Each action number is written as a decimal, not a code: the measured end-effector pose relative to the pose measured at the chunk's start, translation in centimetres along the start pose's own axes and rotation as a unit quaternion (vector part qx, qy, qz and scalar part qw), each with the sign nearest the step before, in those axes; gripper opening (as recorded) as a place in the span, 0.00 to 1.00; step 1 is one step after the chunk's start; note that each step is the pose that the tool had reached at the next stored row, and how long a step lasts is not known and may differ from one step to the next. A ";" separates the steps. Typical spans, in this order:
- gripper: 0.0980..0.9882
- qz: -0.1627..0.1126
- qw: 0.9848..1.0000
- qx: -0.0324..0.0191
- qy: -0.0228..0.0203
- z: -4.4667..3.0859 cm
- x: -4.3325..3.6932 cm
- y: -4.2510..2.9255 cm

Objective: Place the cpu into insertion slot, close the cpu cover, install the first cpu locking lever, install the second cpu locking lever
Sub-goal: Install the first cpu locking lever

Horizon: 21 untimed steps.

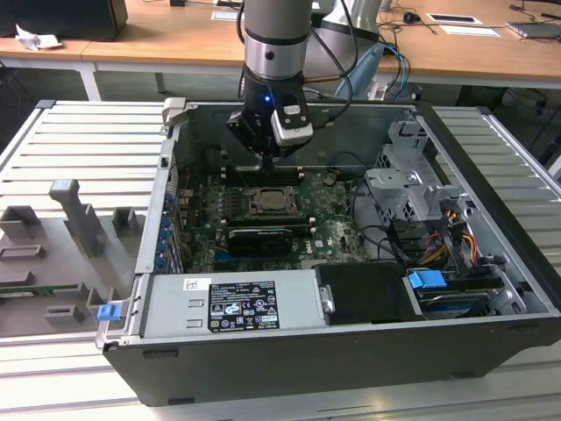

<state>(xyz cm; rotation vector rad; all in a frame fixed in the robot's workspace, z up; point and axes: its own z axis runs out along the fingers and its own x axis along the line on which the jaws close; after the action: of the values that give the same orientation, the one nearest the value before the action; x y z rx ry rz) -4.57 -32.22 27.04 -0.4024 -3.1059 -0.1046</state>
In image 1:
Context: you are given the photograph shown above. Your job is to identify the metal socket cover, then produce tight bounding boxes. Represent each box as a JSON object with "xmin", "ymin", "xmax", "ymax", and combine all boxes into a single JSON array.
[{"xmin": 249, "ymin": 187, "xmax": 300, "ymax": 216}]

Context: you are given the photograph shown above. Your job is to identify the black RAM slot row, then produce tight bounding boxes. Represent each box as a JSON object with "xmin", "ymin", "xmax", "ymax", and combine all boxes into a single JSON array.
[
  {"xmin": 223, "ymin": 166, "xmax": 306, "ymax": 186},
  {"xmin": 225, "ymin": 213, "xmax": 316, "ymax": 232}
]

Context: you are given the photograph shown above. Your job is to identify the CPU socket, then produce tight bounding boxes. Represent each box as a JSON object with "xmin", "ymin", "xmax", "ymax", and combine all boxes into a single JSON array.
[{"xmin": 247, "ymin": 186, "xmax": 303, "ymax": 218}]

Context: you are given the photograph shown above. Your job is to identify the black plastic cover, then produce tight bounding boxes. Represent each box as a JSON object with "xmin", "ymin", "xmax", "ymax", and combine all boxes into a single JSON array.
[{"xmin": 314, "ymin": 261, "xmax": 425, "ymax": 326}]

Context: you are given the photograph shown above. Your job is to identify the wooden desk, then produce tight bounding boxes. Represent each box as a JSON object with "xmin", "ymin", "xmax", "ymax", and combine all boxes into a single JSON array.
[{"xmin": 0, "ymin": 0, "xmax": 561, "ymax": 103}]

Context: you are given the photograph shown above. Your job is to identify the black graphics card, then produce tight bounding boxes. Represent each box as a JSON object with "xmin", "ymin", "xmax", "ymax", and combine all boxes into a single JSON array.
[{"xmin": 226, "ymin": 225, "xmax": 304, "ymax": 259}]

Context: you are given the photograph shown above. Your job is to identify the green motherboard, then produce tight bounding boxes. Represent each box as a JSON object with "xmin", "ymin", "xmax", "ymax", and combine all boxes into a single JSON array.
[{"xmin": 174, "ymin": 168, "xmax": 373, "ymax": 273}]

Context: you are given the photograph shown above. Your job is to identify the silver drive cage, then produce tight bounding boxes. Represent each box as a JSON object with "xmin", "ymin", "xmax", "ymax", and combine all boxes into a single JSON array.
[{"xmin": 362, "ymin": 118, "xmax": 473, "ymax": 232}]

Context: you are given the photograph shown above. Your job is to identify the grey parts rack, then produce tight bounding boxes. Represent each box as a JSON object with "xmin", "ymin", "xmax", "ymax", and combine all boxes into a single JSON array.
[{"xmin": 0, "ymin": 178, "xmax": 149, "ymax": 339}]

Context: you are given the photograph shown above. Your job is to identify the silver power supply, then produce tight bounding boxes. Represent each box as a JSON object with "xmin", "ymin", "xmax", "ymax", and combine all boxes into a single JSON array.
[{"xmin": 140, "ymin": 268, "xmax": 337, "ymax": 339}]

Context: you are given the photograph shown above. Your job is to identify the black computer box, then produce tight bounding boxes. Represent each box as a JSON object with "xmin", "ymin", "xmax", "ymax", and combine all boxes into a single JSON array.
[{"xmin": 0, "ymin": 0, "xmax": 129, "ymax": 44}]

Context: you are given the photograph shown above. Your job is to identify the blue disk carrier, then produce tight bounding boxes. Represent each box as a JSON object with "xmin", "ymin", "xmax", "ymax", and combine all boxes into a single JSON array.
[{"xmin": 406, "ymin": 269, "xmax": 447, "ymax": 291}]

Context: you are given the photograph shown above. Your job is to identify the crumpled white paper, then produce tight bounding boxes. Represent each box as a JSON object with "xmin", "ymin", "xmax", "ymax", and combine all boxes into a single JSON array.
[{"xmin": 15, "ymin": 24, "xmax": 63, "ymax": 53}]

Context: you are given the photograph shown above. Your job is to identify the blue case latch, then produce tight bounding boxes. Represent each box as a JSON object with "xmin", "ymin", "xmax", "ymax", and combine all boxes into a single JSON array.
[{"xmin": 96, "ymin": 303, "xmax": 123, "ymax": 325}]

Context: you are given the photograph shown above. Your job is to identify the black open PC case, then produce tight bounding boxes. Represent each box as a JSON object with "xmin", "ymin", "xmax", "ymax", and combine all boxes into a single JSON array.
[{"xmin": 95, "ymin": 96, "xmax": 561, "ymax": 407}]

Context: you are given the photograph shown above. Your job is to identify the hard disk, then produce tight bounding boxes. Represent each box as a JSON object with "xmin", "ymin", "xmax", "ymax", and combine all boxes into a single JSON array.
[{"xmin": 415, "ymin": 287, "xmax": 499, "ymax": 320}]

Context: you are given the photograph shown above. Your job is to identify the green RAM stick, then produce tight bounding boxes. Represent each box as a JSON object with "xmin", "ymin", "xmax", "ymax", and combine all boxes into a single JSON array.
[{"xmin": 0, "ymin": 284, "xmax": 82, "ymax": 295}]

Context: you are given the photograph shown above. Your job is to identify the grey laptop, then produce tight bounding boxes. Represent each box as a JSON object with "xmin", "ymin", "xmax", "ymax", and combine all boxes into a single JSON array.
[{"xmin": 506, "ymin": 19, "xmax": 561, "ymax": 44}]

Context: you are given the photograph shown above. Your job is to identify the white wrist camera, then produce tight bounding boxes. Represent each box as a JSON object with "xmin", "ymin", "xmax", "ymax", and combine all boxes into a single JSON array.
[{"xmin": 270, "ymin": 104, "xmax": 315, "ymax": 147}]

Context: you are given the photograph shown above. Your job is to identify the blue cable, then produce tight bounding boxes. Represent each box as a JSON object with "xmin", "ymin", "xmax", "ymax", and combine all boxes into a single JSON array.
[{"xmin": 384, "ymin": 41, "xmax": 412, "ymax": 103}]

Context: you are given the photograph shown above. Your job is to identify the black cable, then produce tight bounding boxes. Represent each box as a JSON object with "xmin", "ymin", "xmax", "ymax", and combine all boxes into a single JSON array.
[{"xmin": 350, "ymin": 179, "xmax": 411, "ymax": 268}]

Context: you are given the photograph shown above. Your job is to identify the desk cable grommet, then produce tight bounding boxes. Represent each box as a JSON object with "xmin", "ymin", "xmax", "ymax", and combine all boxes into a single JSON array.
[{"xmin": 427, "ymin": 12, "xmax": 483, "ymax": 25}]

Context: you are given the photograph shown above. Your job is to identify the orange yellow wire bundle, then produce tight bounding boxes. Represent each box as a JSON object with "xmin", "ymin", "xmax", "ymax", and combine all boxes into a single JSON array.
[{"xmin": 419, "ymin": 209, "xmax": 478, "ymax": 269}]

